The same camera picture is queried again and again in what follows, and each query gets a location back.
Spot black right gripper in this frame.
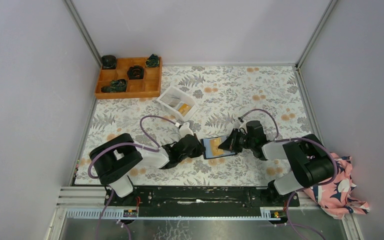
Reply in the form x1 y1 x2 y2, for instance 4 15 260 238
218 128 254 154

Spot orange gold card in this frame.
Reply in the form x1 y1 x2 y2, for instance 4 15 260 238
209 137 230 157

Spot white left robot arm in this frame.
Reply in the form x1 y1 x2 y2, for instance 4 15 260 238
87 133 205 206

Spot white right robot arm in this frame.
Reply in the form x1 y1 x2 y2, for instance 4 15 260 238
218 120 338 206

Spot orange card in box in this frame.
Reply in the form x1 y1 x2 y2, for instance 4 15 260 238
177 103 192 117

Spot white plastic card box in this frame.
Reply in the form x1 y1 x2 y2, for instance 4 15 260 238
156 86 199 122

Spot floral paper table mat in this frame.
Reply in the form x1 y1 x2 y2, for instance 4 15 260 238
73 66 311 186

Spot orange compartment tray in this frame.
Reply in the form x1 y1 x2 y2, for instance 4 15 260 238
94 57 163 100

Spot black red rolled item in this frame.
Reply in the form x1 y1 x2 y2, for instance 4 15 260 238
126 65 145 80

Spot dark green rolled item front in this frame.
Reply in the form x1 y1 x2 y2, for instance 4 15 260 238
100 79 127 93

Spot dark green rolled item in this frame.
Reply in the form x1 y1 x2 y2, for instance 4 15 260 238
100 79 127 93
145 54 160 68

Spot pink patterned cloth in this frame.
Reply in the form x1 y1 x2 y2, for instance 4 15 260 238
303 153 370 220

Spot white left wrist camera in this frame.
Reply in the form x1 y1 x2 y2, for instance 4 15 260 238
175 122 194 138

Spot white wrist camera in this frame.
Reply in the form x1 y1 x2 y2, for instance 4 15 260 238
175 122 194 138
238 116 247 133

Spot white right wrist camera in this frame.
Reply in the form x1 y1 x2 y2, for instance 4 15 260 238
238 116 247 133

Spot black metal base rail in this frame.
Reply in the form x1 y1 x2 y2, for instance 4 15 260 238
104 185 300 212

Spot slotted white cable duct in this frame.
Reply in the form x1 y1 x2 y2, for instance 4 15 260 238
66 206 282 221

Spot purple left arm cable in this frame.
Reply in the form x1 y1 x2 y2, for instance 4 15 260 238
87 115 181 240

